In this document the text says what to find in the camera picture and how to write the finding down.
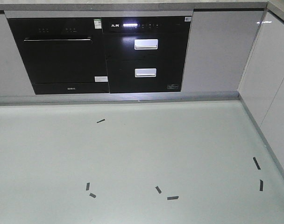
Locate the black disinfection cabinet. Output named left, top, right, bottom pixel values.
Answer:
left=102, top=16, right=192, bottom=93

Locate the black built-in dishwasher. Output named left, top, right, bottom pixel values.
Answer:
left=8, top=18, right=109, bottom=95

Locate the grey cabinet door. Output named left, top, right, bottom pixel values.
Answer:
left=182, top=11, right=263, bottom=92

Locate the white side cabinet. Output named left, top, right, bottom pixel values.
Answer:
left=239, top=12, right=284, bottom=170

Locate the lower silver drawer handle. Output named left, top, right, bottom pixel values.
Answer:
left=135, top=68, right=156, bottom=77

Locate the silver drawer handle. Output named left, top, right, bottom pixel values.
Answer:
left=135, top=68, right=156, bottom=77
left=134, top=39, right=158, bottom=50

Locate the upper silver drawer handle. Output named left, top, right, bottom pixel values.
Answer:
left=134, top=39, right=158, bottom=50

